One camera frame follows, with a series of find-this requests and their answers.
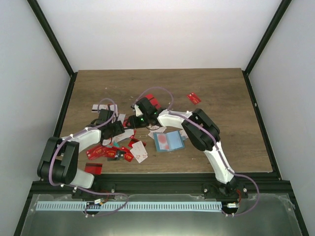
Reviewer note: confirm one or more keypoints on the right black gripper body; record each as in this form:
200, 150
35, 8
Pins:
141, 124

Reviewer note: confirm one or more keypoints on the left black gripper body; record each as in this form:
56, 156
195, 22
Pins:
115, 132

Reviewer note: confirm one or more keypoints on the red card magnetic stripe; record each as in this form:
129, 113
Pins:
132, 141

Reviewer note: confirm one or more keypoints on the teal card holder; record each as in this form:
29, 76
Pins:
171, 141

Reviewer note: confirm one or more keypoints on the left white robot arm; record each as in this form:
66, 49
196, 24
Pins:
59, 161

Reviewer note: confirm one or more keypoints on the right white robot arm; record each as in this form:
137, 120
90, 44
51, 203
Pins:
201, 131

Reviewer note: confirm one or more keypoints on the white VIP sunset card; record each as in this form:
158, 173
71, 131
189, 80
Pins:
155, 129

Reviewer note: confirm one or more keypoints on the white card red circle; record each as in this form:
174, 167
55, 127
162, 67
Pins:
127, 134

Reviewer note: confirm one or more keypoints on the white card vertical stripe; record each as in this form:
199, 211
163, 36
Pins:
113, 108

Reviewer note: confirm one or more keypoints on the white VIP chip card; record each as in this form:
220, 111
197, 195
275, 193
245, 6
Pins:
138, 147

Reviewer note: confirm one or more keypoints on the white card black stripe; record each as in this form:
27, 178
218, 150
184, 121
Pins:
96, 108

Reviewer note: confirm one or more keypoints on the red VIP card left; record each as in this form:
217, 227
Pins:
101, 151

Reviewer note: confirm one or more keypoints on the red vip card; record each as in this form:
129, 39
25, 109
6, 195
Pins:
127, 154
101, 151

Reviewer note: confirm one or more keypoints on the white blossom card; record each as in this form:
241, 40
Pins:
140, 154

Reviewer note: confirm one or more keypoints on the red stripe card front edge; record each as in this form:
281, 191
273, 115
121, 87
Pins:
93, 168

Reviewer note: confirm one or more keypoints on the red card far right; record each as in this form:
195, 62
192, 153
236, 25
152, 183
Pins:
193, 98

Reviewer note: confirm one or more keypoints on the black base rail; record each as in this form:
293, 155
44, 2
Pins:
203, 184

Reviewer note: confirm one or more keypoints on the light blue slotted rail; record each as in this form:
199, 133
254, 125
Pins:
130, 206

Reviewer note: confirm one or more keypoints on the black frame post left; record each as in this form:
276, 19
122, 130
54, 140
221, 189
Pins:
39, 14

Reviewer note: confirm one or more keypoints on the black frame post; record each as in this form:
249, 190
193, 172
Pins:
39, 14
281, 10

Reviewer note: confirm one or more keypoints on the black frame post right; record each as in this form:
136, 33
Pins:
281, 10

